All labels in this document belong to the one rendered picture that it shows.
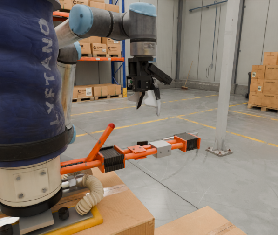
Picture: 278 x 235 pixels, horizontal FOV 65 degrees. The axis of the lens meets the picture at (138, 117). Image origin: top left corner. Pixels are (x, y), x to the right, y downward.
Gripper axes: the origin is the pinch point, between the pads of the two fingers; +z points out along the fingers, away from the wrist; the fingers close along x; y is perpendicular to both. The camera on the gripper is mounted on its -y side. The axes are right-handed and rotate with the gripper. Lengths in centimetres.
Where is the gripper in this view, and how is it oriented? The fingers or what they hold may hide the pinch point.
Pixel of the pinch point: (148, 112)
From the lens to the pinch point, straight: 81.3
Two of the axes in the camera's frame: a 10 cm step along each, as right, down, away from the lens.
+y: -8.7, 1.3, -4.8
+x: 4.9, 2.0, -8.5
